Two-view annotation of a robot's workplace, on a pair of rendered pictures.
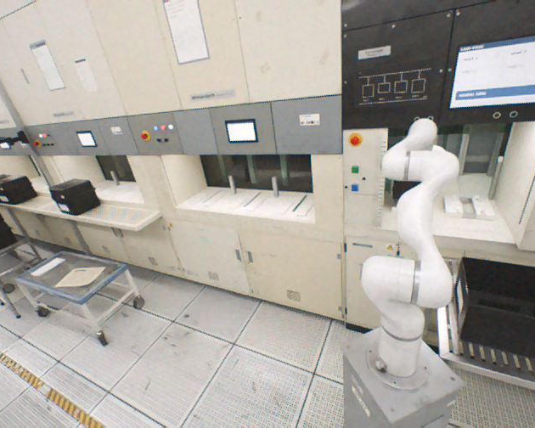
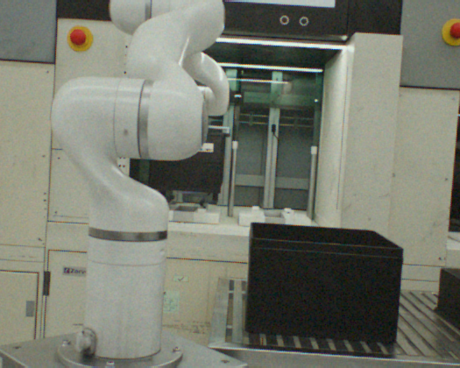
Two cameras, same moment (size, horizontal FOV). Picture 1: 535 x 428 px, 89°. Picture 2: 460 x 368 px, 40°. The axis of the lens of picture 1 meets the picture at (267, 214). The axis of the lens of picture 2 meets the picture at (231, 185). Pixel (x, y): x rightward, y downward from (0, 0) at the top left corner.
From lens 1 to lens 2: 0.70 m
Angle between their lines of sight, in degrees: 37
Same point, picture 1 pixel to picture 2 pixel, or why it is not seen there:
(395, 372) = (113, 346)
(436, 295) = (177, 108)
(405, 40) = not seen: outside the picture
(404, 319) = (130, 190)
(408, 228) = (143, 48)
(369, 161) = not seen: hidden behind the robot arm
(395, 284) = (110, 96)
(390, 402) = not seen: outside the picture
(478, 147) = (292, 164)
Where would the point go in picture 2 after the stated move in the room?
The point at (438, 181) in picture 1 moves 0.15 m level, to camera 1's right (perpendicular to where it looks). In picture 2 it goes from (193, 10) to (261, 24)
